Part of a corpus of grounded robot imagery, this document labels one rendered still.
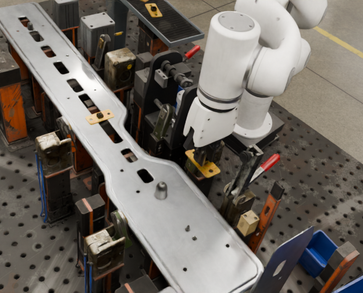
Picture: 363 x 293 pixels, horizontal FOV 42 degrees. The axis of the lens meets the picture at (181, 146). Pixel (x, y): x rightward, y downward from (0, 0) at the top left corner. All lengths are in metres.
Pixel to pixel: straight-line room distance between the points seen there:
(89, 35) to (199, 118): 0.85
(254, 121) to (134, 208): 0.73
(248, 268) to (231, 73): 0.55
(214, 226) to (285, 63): 0.56
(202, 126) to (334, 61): 3.09
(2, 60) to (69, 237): 0.61
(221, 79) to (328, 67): 3.04
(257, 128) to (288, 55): 1.04
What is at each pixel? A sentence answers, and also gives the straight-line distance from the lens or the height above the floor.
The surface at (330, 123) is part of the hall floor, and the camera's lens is 3.30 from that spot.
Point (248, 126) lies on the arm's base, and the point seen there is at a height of 0.81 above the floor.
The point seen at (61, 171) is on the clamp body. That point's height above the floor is 0.93.
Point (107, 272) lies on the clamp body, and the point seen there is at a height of 0.93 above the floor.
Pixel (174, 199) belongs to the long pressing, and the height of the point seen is 1.00.
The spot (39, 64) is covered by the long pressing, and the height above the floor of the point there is 1.00.
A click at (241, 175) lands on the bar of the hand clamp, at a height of 1.12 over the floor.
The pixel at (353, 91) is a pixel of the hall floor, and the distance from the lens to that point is 3.68.
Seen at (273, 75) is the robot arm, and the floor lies 1.54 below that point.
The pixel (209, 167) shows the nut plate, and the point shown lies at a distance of 1.01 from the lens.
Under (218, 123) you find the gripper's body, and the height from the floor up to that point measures 1.39.
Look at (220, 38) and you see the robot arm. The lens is 0.78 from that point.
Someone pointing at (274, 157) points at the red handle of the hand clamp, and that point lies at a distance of 1.23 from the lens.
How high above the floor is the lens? 1.99
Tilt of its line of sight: 45 degrees down
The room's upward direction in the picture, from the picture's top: 11 degrees clockwise
